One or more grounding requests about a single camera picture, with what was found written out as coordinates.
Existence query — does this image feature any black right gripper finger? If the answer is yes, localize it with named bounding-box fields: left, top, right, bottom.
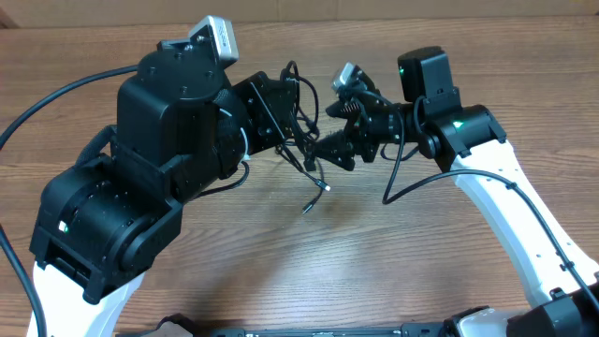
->
left=314, top=134, right=355, bottom=171
left=326, top=100, right=360, bottom=118

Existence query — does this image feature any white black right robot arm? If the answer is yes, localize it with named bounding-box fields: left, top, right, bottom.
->
left=314, top=46, right=598, bottom=336

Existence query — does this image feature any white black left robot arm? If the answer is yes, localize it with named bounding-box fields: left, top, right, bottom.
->
left=30, top=40, right=298, bottom=336

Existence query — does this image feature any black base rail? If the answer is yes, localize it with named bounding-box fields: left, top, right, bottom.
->
left=114, top=306, right=506, bottom=337

